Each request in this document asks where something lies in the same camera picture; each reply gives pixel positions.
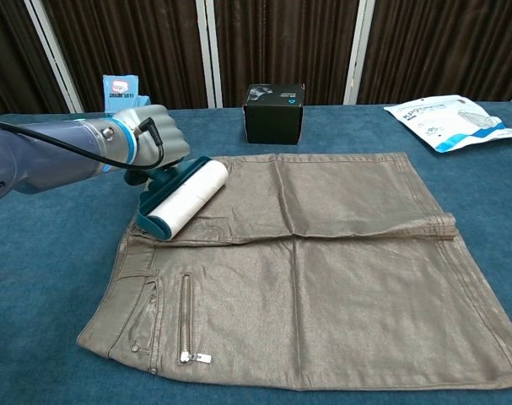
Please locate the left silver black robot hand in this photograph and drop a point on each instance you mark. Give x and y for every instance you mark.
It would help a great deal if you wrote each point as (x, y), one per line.
(171, 135)

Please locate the teal lint roller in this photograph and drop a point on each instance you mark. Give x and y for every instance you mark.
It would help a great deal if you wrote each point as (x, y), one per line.
(188, 198)

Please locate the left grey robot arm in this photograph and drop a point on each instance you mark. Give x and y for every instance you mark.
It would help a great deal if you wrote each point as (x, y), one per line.
(49, 164)

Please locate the brown skirt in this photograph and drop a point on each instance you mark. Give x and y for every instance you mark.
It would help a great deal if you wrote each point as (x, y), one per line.
(323, 274)

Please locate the light blue carton box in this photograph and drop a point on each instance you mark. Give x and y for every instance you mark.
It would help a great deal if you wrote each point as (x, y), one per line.
(120, 90)

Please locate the black carton box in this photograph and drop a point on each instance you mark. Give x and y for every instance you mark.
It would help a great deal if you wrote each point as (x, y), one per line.
(272, 120)

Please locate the dark pleated folding screen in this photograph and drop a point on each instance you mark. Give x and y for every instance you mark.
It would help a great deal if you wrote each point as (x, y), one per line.
(281, 42)

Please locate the blue felt table cover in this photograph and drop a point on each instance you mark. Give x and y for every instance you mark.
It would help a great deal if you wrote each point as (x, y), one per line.
(36, 274)

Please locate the white KP95 mask package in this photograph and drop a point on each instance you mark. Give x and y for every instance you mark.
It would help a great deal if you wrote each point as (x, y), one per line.
(441, 122)

